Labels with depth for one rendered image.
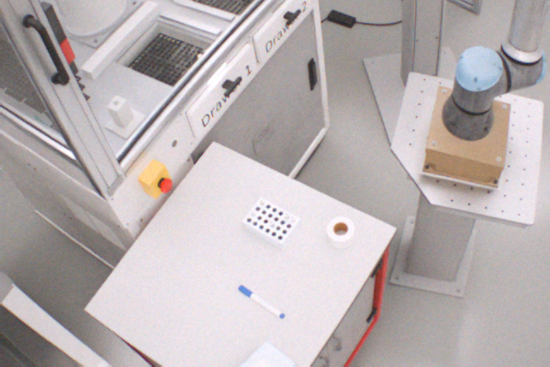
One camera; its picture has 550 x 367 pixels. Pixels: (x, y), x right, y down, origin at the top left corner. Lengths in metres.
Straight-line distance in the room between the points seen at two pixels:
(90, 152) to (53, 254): 1.35
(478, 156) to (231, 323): 0.75
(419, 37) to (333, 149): 0.61
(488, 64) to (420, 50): 1.13
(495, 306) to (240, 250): 1.14
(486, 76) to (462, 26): 1.74
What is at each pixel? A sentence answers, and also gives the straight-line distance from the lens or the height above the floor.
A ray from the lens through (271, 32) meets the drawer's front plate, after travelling 1.85.
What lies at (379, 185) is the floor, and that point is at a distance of 2.56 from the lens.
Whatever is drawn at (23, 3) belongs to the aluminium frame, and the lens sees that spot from 1.13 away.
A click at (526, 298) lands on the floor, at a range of 2.42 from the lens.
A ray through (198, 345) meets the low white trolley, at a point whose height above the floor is 0.76.
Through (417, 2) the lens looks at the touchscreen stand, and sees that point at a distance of 2.42.
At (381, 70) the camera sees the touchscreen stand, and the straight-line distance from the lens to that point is 2.90.
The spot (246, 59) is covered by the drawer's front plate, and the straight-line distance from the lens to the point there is 1.78.
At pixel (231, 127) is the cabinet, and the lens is 1.92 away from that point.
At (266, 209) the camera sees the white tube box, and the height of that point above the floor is 0.80.
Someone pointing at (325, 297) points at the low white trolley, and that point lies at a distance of 1.52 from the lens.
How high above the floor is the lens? 2.17
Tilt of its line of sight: 55 degrees down
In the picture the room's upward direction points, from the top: 11 degrees counter-clockwise
